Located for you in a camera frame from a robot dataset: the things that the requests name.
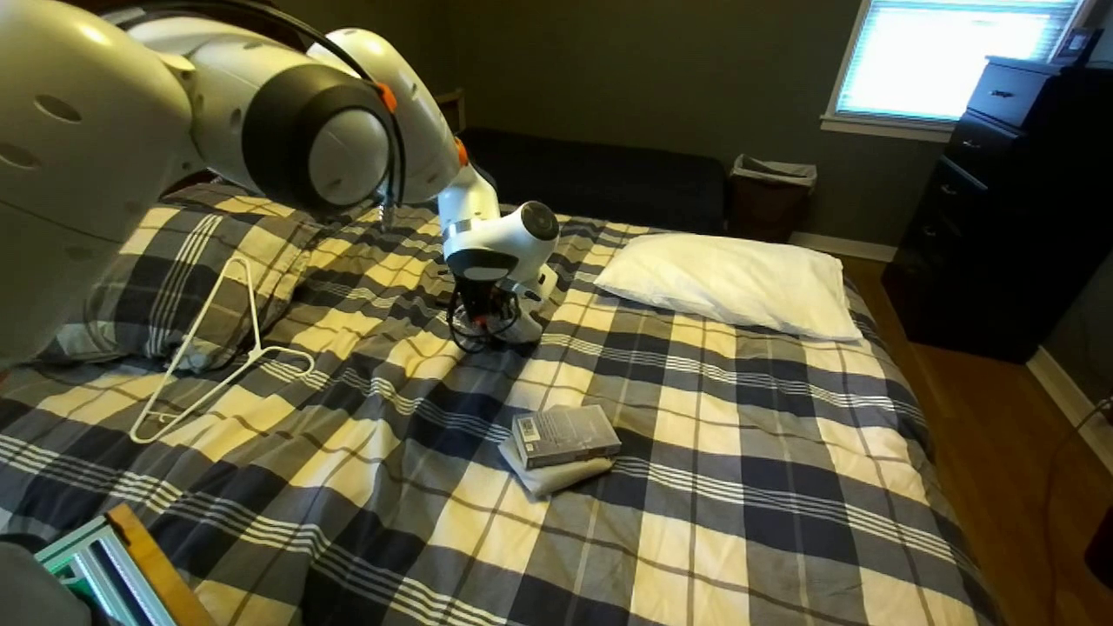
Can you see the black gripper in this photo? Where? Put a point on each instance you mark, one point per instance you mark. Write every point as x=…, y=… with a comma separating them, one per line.
x=488, y=307

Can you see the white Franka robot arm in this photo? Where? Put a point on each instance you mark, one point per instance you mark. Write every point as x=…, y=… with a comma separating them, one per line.
x=83, y=151

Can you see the small grey folded cloth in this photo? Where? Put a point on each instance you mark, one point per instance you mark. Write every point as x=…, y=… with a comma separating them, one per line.
x=568, y=441

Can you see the black couch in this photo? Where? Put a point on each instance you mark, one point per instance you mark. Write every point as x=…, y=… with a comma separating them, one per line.
x=604, y=174

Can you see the white pillow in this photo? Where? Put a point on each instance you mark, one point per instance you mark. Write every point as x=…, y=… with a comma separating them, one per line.
x=732, y=284

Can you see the plaid yellow grey bedspread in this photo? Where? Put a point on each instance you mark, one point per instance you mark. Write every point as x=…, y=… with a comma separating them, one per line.
x=718, y=487

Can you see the brown laundry hamper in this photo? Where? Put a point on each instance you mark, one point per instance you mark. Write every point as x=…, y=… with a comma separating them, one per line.
x=771, y=193

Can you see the plaid pillow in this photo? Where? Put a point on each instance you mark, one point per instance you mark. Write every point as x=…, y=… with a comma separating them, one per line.
x=176, y=278

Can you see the wooden bar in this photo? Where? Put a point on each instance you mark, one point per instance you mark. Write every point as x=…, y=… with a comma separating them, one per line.
x=160, y=569

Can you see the bright window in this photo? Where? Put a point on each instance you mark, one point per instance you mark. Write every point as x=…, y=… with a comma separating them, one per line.
x=944, y=57

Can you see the black dresser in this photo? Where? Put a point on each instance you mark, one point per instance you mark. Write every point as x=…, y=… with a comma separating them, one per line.
x=1010, y=209

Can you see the small object on dresser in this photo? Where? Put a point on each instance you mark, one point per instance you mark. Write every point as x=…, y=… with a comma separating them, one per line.
x=1077, y=51

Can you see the green metal frame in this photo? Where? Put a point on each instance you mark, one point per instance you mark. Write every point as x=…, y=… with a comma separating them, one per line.
x=106, y=574

